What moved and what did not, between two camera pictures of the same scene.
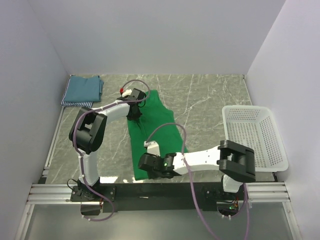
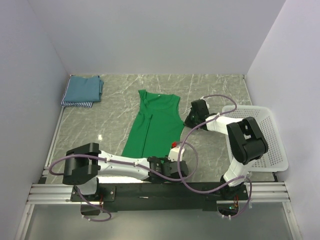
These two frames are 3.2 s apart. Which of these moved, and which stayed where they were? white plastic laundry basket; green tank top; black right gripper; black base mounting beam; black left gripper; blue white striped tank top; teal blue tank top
Moved: black right gripper; green tank top; black left gripper
Stayed: teal blue tank top; white plastic laundry basket; blue white striped tank top; black base mounting beam
